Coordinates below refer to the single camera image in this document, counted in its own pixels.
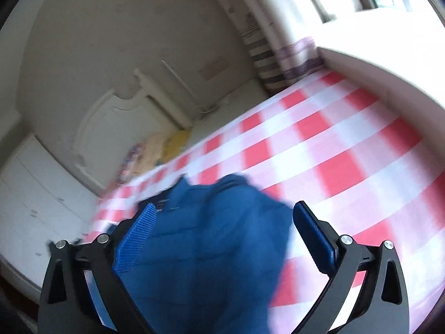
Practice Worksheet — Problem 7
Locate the beige plush toy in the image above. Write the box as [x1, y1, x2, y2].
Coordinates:
[132, 134, 171, 176]

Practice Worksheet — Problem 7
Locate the colourful patterned pillow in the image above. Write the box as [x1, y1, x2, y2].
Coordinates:
[115, 143, 143, 185]

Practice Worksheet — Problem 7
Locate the white wooden headboard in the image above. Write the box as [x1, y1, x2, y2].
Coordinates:
[73, 69, 192, 191]

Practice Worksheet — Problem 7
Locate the patterned beige curtain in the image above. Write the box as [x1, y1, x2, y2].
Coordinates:
[217, 0, 323, 94]

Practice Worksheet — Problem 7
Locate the blue quilted jacket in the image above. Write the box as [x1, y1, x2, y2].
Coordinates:
[119, 175, 292, 333]

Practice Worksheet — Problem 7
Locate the red white checkered bedsheet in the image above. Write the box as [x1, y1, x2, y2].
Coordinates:
[89, 70, 444, 330]

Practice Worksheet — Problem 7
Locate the yellow pillow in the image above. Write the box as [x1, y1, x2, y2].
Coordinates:
[161, 130, 191, 164]

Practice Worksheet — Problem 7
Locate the white wardrobe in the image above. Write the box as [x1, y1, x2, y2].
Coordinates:
[1, 135, 97, 286]

